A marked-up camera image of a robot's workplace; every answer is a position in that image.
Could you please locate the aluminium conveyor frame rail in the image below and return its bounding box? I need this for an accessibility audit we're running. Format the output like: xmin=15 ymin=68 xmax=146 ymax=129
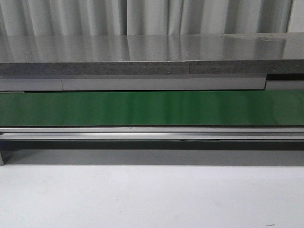
xmin=0 ymin=126 xmax=304 ymax=166

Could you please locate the grey stone counter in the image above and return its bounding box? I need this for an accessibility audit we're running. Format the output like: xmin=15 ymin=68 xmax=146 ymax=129
xmin=0 ymin=33 xmax=304 ymax=92

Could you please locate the grey pleated curtain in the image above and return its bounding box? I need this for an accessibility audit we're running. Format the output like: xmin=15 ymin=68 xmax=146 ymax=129
xmin=0 ymin=0 xmax=304 ymax=36

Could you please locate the green conveyor belt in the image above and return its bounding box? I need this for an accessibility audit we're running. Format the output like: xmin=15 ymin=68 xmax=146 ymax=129
xmin=0 ymin=90 xmax=304 ymax=127

